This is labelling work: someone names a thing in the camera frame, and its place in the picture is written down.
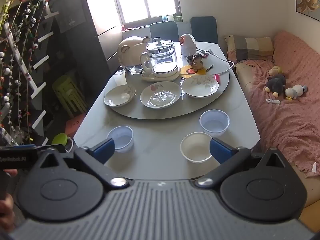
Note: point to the white remote control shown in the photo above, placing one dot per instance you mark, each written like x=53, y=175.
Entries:
x=273, y=101

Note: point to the red box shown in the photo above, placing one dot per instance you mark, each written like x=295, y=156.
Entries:
x=75, y=126

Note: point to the white ceramic bowl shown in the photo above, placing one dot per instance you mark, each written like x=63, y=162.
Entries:
x=195, y=150

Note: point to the green lidded cup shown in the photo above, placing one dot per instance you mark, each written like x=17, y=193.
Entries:
x=60, y=139

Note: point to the yellow sunflower mat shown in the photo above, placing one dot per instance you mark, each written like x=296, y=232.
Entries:
x=198, y=72

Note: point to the white ladder rack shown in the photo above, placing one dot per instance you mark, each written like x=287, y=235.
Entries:
x=25, y=72

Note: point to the beige bear shaped appliance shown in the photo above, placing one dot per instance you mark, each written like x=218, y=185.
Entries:
x=130, y=52

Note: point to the dark penguin plush toy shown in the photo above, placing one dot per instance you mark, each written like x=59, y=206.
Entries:
x=276, y=85

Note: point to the cream kettle base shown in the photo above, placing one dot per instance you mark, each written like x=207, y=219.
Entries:
x=160, y=79

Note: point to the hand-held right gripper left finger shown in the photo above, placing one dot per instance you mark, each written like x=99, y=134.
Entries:
x=105, y=149

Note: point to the glass electric kettle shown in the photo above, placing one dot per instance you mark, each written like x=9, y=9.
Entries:
x=161, y=53

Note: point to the white round appliance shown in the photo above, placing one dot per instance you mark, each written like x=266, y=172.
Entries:
x=188, y=45

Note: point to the yellow plush toy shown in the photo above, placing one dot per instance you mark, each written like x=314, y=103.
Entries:
x=275, y=70

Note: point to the orange rimmed leaf plate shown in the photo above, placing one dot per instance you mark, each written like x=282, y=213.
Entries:
x=200, y=87

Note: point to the rose pattern plate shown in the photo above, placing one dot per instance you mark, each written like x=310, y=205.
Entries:
x=160, y=98

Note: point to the brown dog figurine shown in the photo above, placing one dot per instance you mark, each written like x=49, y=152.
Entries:
x=198, y=60

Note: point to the dark cabinet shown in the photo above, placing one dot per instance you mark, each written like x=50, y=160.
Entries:
x=82, y=42

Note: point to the white duck plush toy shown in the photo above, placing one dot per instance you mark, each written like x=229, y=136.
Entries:
x=295, y=91

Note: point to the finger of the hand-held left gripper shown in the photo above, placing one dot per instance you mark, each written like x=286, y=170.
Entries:
x=56, y=147

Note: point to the woven basket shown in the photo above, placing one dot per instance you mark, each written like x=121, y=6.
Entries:
x=190, y=60

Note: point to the white paper scrap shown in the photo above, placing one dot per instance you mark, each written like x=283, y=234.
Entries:
x=313, y=167

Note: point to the flower garland curtain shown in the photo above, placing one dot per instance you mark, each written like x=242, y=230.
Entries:
x=27, y=11

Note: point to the small leaf pattern plate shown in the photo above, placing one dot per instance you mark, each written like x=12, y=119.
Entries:
x=117, y=100

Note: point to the person's left hand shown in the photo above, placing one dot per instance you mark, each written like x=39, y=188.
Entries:
x=7, y=210

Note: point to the dark dining chair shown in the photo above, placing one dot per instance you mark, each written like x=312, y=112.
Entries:
x=163, y=31
x=203, y=30

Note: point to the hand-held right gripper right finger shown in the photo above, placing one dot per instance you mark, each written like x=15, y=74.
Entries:
x=220, y=150

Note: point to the dark hair clip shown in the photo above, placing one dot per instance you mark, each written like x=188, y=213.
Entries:
x=210, y=67

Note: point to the plaid pillow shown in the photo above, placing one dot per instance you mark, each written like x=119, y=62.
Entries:
x=250, y=47

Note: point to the window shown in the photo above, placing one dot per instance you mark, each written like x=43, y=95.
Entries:
x=145, y=0

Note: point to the translucent plastic bowl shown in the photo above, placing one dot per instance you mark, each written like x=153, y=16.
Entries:
x=122, y=140
x=214, y=124

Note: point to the stack of green stools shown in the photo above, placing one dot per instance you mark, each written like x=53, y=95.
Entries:
x=68, y=95

